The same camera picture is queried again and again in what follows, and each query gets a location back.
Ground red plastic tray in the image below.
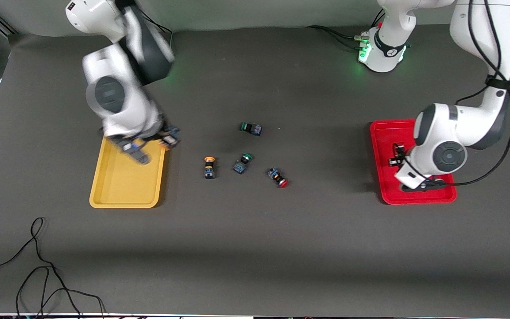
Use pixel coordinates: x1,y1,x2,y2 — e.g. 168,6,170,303
369,119,458,205

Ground yellow plastic tray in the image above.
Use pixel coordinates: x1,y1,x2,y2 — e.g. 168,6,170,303
89,135,167,209

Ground dark grey table mat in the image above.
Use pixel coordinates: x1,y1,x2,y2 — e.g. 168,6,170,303
0,22,510,318

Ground green push button switch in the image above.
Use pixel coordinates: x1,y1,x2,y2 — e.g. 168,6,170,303
233,153,254,175
240,121,263,136

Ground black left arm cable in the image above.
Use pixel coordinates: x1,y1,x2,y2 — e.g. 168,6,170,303
403,0,510,187

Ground black right arm base cables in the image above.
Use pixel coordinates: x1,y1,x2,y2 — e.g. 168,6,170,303
140,10,174,50

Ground black arm base cables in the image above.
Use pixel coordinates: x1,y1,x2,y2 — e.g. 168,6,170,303
140,10,174,50
307,11,386,50

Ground black left arm base cables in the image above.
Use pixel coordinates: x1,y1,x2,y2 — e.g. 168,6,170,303
307,11,386,50

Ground thin black loose cable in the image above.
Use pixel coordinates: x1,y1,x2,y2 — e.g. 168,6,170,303
0,217,105,319

